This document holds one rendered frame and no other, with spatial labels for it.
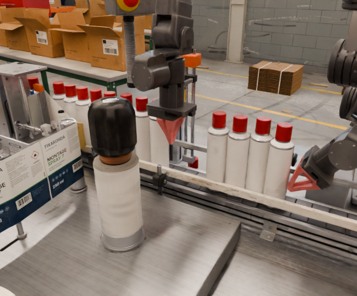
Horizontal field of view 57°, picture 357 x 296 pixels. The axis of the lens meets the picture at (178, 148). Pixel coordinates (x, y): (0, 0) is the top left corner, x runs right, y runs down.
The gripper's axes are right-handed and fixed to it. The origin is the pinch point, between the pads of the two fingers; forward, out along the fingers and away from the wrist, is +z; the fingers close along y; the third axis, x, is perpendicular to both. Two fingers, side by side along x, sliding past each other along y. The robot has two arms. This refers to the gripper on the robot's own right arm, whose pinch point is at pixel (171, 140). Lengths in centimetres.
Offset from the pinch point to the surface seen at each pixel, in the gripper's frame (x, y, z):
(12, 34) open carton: 150, -270, 9
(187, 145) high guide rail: 10.0, -0.8, 5.6
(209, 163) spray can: 3.6, 8.8, 5.6
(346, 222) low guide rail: 2.6, 40.8, 10.0
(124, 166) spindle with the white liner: -22.9, 4.0, -4.8
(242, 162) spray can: 4.4, 16.9, 3.4
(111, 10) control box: 6.3, -21.3, -28.2
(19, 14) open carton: 174, -288, -7
